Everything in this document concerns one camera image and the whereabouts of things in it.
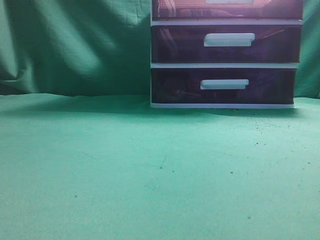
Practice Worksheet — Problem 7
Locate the white frame drawer cabinet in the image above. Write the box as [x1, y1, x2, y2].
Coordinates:
[150, 2, 303, 109]

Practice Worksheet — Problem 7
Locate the green cloth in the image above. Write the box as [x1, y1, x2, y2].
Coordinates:
[0, 0, 320, 240]

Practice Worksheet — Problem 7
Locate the dark middle drawer white handle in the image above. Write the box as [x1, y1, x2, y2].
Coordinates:
[151, 25, 302, 64]

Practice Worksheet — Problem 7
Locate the dark bottom drawer white handle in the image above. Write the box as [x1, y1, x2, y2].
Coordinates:
[151, 68, 296, 105]

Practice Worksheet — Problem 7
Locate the dark drawer white handle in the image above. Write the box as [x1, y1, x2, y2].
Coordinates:
[151, 25, 302, 64]
[151, 68, 296, 105]

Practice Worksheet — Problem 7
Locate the translucent top drawer white handle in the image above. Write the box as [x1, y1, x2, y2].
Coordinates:
[151, 0, 304, 20]

